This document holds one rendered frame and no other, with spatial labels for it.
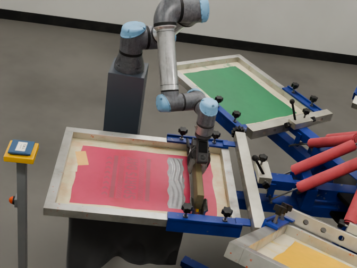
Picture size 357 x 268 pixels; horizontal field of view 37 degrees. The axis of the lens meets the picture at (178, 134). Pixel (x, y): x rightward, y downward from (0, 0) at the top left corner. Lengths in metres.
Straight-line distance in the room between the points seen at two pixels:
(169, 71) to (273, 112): 1.03
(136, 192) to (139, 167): 0.18
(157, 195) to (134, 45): 0.76
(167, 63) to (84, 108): 2.52
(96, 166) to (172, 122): 2.27
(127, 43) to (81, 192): 0.77
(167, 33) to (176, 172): 0.63
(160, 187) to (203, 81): 1.10
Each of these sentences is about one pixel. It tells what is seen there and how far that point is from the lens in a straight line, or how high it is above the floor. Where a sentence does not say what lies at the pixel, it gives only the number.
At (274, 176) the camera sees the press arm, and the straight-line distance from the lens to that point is 2.43.
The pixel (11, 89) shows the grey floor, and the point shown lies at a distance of 4.92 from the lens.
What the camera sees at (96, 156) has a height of 0.95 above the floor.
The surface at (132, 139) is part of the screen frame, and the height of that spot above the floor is 0.98.
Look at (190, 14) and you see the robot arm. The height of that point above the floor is 1.64.
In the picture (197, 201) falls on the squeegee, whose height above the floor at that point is 1.03.
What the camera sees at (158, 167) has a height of 0.96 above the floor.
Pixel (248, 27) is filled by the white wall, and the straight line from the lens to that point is 6.20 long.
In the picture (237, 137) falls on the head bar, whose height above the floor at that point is 1.04.
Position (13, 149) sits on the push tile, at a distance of 2.50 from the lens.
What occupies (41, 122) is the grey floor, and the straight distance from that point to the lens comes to 4.47.
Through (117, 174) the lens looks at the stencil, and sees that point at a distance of 2.39.
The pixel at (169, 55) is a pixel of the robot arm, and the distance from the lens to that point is 2.23.
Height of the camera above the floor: 2.42
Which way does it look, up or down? 33 degrees down
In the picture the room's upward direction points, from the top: 10 degrees clockwise
